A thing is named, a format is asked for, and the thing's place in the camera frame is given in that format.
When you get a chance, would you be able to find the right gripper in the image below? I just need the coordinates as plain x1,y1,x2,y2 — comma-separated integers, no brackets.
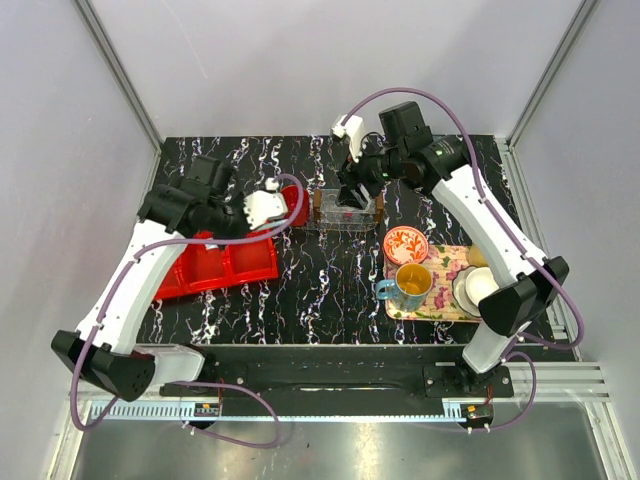
334,134,406,211

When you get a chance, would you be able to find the red cup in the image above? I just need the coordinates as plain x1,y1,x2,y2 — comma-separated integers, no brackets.
281,185,310,227

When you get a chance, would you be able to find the clear acrylic toothbrush holder rack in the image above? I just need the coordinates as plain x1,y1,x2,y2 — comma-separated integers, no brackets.
308,189,384,224

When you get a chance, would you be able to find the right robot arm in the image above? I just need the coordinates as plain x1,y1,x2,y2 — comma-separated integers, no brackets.
331,101,569,396

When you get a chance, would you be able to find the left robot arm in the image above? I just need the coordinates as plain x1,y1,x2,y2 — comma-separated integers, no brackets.
51,155,250,401

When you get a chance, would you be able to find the floral rectangular tray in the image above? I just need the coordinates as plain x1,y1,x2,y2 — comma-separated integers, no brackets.
383,243,489,322

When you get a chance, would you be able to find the red plastic organizer bin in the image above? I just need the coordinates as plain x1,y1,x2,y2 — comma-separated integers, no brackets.
153,238,279,301

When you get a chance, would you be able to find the orange floral bowl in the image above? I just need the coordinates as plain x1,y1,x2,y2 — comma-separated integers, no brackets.
383,226,429,266

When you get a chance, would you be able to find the yellow cup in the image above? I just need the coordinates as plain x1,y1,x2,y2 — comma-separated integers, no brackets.
466,245,488,267

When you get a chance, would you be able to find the blue mug yellow inside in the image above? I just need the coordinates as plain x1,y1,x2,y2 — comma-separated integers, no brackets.
375,263,434,312

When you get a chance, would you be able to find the white small bowl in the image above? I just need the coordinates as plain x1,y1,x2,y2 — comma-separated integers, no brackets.
452,266,499,317

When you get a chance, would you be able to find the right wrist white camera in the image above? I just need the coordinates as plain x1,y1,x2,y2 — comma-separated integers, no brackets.
331,115,366,163

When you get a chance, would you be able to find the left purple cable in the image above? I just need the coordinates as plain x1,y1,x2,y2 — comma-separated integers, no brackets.
69,173,307,449

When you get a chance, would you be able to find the purple cable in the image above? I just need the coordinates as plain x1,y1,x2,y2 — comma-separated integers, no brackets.
69,173,307,449
339,87,586,434

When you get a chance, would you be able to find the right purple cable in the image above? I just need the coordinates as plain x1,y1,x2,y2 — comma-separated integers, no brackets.
339,87,586,434

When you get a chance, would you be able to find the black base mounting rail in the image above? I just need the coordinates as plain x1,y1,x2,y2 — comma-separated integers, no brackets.
149,343,515,416

